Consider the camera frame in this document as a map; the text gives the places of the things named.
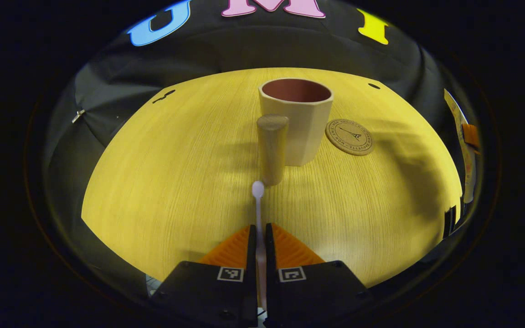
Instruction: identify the cream cup with handle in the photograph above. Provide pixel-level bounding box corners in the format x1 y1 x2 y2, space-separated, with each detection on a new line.
257 78 334 186

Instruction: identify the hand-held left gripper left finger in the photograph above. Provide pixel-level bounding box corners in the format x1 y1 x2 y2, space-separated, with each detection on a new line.
151 224 258 328

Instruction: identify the wooden desktop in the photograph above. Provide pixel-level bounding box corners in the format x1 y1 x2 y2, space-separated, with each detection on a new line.
81 67 463 290

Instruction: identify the black backdrop cloth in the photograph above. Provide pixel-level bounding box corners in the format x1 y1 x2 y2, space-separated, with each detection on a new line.
44 0 482 219

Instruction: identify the white toothbrush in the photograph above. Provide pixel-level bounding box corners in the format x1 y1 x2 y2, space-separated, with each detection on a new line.
252 181 268 313

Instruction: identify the round brown coaster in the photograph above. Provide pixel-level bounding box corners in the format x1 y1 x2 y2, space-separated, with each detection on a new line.
325 118 375 156

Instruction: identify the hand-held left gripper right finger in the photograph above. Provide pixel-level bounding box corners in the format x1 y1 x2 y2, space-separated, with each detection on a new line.
265 222 375 328

